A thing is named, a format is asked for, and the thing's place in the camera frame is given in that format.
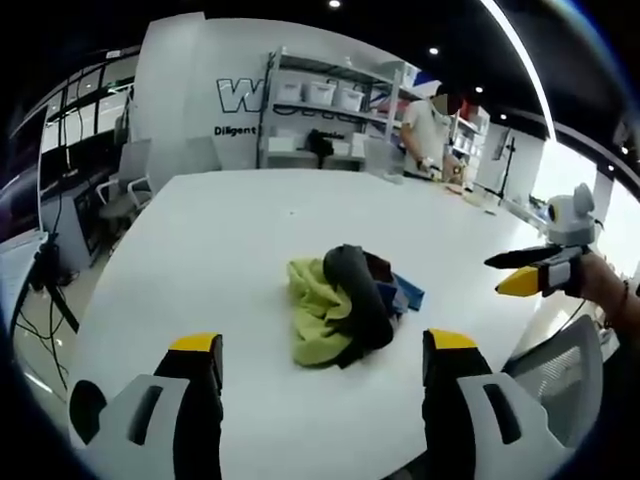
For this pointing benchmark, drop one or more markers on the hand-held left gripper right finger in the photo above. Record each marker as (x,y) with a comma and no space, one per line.
(480,430)

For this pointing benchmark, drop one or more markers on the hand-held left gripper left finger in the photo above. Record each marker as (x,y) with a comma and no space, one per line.
(150,430)

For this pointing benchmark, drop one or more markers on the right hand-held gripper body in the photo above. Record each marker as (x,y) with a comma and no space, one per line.
(570,225)

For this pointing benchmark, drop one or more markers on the dark red garment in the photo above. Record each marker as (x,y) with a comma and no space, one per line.
(380,265)

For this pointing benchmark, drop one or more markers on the dark grey garment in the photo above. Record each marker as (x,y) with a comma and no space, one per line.
(357,295)

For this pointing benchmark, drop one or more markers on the yellow-green garment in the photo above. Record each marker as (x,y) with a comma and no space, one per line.
(317,310)

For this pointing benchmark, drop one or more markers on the person's right hand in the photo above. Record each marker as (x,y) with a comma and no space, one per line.
(597,277)

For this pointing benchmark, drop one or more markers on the wooden items on table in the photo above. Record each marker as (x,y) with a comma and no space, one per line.
(462,192)

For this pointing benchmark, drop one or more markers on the black pole stand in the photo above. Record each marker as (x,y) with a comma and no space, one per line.
(507,160)

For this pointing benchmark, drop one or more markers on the mesh chair back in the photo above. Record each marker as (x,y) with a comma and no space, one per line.
(560,380)

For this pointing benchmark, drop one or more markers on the white shelf unit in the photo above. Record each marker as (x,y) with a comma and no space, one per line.
(467,135)

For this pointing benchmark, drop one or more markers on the ceiling light strip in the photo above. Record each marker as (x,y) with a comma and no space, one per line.
(530,65)

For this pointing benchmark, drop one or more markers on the translucent grey chair back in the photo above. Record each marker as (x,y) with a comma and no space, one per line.
(382,160)

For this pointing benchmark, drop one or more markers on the black tripod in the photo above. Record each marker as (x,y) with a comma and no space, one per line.
(52,285)

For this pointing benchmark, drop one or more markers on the black device on shelf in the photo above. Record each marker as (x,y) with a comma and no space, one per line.
(320,142)

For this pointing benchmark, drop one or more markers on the white storage bin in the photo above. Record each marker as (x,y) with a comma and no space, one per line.
(351,97)
(290,91)
(321,93)

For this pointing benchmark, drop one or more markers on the grey metal shelf unit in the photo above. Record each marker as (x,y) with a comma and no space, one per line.
(325,115)

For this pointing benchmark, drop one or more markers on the grey office chair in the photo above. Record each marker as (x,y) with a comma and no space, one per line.
(127,185)

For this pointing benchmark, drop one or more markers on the white box on shelf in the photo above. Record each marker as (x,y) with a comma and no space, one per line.
(284,145)

